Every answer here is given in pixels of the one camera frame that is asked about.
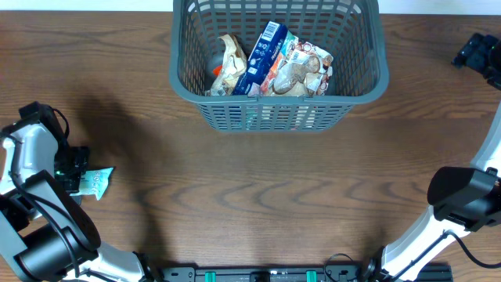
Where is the light blue wipes packet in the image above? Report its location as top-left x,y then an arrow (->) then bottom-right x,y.
70,168 -> 114,201

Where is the beige brown Pan snack bag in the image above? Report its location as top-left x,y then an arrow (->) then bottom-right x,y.
260,38 -> 333,97

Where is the colourful Kleenex tissue multipack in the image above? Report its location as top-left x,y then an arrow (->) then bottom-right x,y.
232,21 -> 299,97

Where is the orange yellow pasta packet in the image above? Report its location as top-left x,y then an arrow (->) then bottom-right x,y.
212,65 -> 222,76

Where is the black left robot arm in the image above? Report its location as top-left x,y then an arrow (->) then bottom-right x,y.
1,102 -> 164,281

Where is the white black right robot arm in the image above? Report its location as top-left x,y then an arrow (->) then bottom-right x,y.
359,114 -> 500,281

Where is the grey plastic basket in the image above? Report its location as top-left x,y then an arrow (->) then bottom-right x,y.
170,0 -> 389,132

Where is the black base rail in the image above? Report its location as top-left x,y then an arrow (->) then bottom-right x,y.
156,262 -> 454,282

